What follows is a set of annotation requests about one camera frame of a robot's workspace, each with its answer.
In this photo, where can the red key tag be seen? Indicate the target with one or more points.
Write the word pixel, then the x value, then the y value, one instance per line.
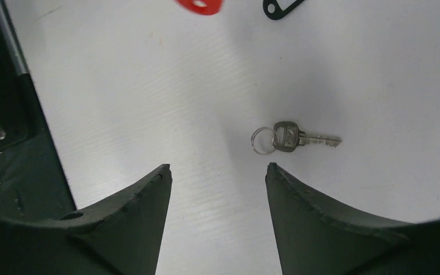
pixel 201 7

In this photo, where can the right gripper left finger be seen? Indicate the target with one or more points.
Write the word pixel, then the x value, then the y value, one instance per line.
pixel 121 234

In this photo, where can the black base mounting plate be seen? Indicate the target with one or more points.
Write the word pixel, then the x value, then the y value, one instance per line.
pixel 32 182

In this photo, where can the black key tag on ring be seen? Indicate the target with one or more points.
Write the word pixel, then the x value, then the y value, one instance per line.
pixel 275 12

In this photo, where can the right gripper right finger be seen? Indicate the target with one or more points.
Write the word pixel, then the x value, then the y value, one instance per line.
pixel 317 234

